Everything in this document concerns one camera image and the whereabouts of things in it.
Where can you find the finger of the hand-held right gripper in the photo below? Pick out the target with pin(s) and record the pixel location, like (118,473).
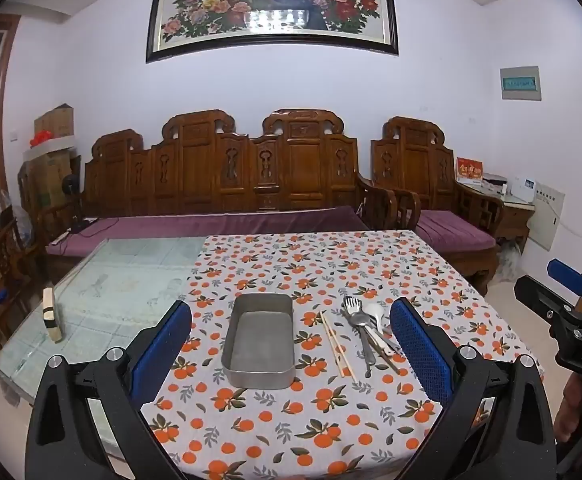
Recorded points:
(541,296)
(568,276)

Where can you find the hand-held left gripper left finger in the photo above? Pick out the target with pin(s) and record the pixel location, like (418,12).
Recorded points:
(163,345)

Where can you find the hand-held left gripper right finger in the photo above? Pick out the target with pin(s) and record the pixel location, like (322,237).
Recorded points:
(421,345)

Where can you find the white spoon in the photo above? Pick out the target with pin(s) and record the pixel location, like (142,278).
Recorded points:
(376,314)

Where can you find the metal spoon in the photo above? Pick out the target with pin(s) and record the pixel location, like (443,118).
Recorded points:
(360,319)

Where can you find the metal fork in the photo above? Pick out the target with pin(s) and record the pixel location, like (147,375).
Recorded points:
(350,304)

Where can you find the metal tray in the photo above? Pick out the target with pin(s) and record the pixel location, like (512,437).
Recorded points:
(256,340)

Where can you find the person's right hand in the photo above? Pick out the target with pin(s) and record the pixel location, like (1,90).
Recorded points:
(571,405)

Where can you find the dark wooden chopstick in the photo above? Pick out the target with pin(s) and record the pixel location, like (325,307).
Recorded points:
(388,360)

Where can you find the clear plastic bag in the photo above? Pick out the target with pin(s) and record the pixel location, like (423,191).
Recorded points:
(508,260)

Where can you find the wooden side table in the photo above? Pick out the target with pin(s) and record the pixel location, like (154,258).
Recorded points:
(513,220)

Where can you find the purple armchair cushion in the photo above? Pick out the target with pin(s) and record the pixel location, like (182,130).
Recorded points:
(451,227)

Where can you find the small wooden block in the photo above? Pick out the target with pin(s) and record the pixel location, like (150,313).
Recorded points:
(52,315)

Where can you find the orange fruit print tablecloth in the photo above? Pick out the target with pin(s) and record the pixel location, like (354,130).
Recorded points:
(281,270)

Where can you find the red gift box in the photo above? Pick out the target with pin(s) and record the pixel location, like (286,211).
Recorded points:
(469,169)

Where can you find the wooden side chair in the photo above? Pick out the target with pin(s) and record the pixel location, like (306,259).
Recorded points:
(1,270)

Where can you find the black standing fan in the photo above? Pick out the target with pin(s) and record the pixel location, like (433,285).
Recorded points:
(71,187)

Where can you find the carved wooden armchair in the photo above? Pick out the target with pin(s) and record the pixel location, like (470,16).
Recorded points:
(416,160)

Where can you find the large cardboard box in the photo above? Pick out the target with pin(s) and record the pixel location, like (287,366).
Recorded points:
(48,175)

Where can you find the carved wooden sofa bench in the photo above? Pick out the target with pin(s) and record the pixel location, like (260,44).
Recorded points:
(296,170)

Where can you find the small cardboard box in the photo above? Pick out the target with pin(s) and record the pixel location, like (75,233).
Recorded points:
(56,122)

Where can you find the framed peacock flower painting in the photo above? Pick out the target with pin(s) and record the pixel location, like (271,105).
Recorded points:
(271,10)

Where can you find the wall breaker box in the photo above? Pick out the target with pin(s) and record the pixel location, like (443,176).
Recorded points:
(521,82)

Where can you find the wooden door frame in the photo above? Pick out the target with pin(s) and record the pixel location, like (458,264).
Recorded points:
(2,110)

